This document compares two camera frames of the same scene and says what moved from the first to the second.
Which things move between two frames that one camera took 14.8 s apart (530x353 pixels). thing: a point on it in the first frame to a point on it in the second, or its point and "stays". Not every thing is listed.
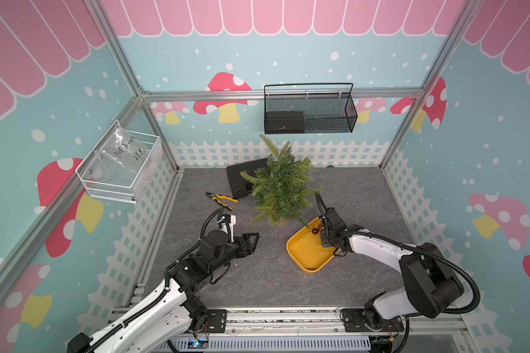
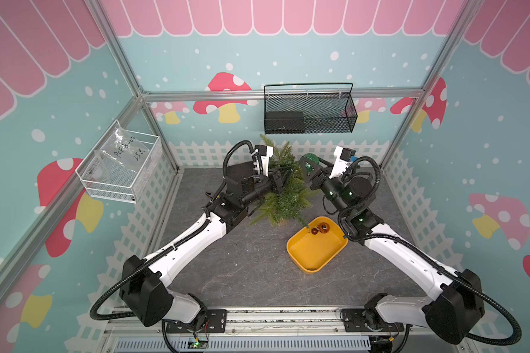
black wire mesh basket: (308, 108) stays
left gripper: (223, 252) to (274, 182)
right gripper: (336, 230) to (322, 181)
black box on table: (241, 187) stays
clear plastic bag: (123, 150) stays
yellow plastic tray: (305, 248) stays
